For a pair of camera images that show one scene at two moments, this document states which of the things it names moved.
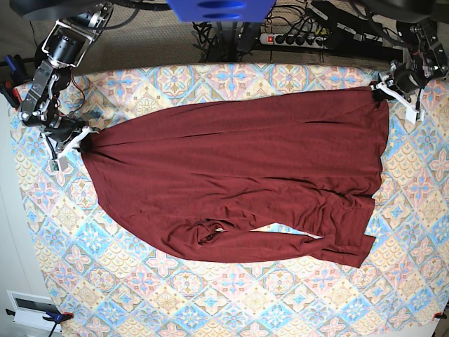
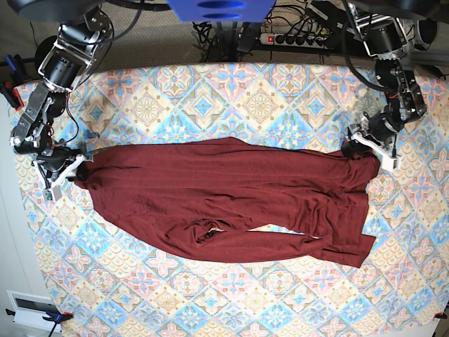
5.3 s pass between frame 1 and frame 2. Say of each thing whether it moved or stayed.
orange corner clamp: stayed
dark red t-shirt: moved
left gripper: moved
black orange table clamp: stayed
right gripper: moved
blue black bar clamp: stayed
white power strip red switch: stayed
